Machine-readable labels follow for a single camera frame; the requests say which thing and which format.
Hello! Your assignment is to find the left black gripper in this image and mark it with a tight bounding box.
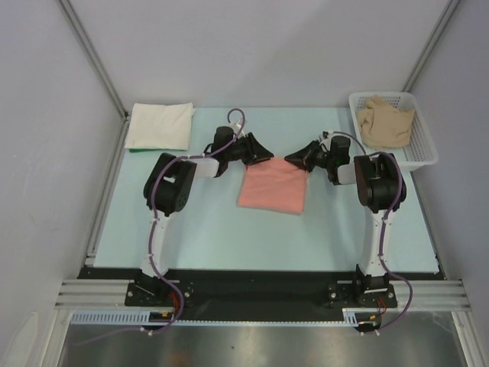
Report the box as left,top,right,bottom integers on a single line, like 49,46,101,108
225,133,273,166

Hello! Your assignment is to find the pink polo shirt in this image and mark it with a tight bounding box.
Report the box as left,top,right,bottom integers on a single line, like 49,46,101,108
238,158,309,215

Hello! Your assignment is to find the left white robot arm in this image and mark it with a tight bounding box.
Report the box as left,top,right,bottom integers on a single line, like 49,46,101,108
140,126,274,278

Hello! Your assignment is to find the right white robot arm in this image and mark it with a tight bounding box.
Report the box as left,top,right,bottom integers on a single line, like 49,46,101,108
285,132,406,278

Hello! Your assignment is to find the beige t shirt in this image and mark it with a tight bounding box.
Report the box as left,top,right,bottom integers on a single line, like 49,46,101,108
356,96,416,148

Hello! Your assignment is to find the folded white t shirt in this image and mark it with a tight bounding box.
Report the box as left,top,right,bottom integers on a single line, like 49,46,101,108
125,103,195,151

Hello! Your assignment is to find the white plastic basket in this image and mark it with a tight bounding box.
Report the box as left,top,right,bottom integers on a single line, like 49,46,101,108
348,92,439,171

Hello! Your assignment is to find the folded green t shirt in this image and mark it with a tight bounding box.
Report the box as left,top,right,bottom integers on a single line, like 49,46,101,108
126,148,186,156

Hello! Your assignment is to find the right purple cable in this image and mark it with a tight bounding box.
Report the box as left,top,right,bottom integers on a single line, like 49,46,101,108
330,132,416,332

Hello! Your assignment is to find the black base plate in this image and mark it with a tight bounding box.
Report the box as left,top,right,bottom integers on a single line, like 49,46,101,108
76,267,446,322

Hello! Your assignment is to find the white slotted cable duct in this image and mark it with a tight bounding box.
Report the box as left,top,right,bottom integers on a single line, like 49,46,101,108
71,309,377,328

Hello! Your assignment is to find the right aluminium frame post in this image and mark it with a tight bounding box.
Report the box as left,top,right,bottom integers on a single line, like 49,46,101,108
401,0,463,93

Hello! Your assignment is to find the aluminium frame post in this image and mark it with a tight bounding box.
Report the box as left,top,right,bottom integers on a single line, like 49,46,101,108
401,0,463,93
57,0,129,122

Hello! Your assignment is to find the left aluminium frame post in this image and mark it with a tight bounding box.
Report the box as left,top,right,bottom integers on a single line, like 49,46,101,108
57,0,129,122

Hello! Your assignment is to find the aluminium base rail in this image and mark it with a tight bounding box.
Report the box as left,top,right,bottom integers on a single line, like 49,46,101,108
55,279,471,312

